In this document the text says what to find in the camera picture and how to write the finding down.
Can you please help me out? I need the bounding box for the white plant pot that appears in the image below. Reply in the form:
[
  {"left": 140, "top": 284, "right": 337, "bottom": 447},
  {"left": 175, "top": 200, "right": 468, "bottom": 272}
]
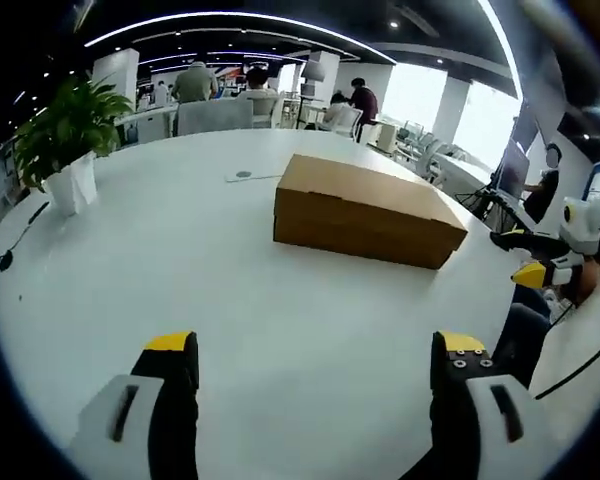
[{"left": 41, "top": 151, "right": 99, "bottom": 218}]

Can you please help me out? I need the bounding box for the grey office chair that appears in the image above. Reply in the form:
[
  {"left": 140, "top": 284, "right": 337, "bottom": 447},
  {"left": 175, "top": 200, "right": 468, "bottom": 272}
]
[{"left": 175, "top": 98, "right": 255, "bottom": 137}]

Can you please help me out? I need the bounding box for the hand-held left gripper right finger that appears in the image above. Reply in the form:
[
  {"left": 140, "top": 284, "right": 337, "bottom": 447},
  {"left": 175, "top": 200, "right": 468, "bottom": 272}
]
[{"left": 428, "top": 329, "right": 554, "bottom": 480}]

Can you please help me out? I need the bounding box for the person's blue trouser leg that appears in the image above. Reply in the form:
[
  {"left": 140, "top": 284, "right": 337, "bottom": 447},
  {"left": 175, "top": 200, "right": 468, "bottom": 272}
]
[{"left": 490, "top": 286, "right": 553, "bottom": 389}]

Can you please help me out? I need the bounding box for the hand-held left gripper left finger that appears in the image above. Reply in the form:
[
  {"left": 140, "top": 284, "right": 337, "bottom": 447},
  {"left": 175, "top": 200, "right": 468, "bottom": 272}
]
[{"left": 68, "top": 330, "right": 200, "bottom": 480}]

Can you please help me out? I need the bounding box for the green potted plant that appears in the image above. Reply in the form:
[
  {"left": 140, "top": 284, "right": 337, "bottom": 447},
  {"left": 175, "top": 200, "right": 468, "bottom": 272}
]
[{"left": 13, "top": 73, "right": 135, "bottom": 194}]

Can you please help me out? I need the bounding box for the white office chair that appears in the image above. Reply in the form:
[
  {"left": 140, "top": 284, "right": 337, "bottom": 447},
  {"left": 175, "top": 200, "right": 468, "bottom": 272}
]
[{"left": 249, "top": 94, "right": 284, "bottom": 130}]

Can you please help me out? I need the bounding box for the brown cardboard shoe box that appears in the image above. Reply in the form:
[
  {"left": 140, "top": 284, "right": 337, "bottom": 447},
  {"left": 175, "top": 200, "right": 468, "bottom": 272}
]
[{"left": 272, "top": 152, "right": 470, "bottom": 272}]

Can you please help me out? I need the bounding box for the person's right hand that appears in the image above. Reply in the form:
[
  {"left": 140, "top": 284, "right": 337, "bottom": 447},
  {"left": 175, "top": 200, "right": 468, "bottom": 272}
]
[{"left": 575, "top": 249, "right": 600, "bottom": 305}]

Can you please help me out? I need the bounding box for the black cable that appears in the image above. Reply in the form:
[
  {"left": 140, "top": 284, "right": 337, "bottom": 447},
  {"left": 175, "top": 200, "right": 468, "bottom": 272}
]
[{"left": 533, "top": 339, "right": 600, "bottom": 402}]

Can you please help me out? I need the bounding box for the dark monitor screen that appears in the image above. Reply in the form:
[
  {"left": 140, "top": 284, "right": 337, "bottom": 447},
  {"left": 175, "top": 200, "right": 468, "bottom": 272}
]
[{"left": 493, "top": 138, "right": 532, "bottom": 199}]

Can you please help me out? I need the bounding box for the black tripod stand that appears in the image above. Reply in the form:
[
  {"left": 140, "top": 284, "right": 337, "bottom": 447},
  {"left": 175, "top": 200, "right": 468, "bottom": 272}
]
[{"left": 453, "top": 183, "right": 514, "bottom": 224}]

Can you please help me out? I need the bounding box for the round table socket cover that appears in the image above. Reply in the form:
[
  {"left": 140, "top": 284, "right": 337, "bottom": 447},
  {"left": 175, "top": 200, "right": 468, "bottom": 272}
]
[{"left": 224, "top": 169, "right": 284, "bottom": 184}]

